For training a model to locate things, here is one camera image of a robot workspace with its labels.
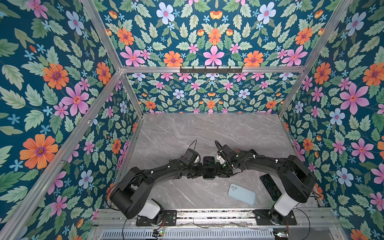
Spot aluminium front rail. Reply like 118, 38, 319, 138
89, 207, 343, 230

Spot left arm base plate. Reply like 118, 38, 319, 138
136, 210, 178, 227

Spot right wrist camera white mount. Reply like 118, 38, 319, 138
216, 153, 226, 165

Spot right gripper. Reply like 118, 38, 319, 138
209, 160, 233, 178

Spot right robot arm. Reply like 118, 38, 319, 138
215, 141, 317, 225

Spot black smartphone near right base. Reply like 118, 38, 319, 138
260, 174, 282, 201

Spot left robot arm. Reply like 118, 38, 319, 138
110, 149, 203, 224

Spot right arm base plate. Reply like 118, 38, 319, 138
253, 208, 297, 226

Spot white vented cable duct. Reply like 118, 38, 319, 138
101, 229, 275, 240

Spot black hook rail bracket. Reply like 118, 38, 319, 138
180, 66, 243, 74

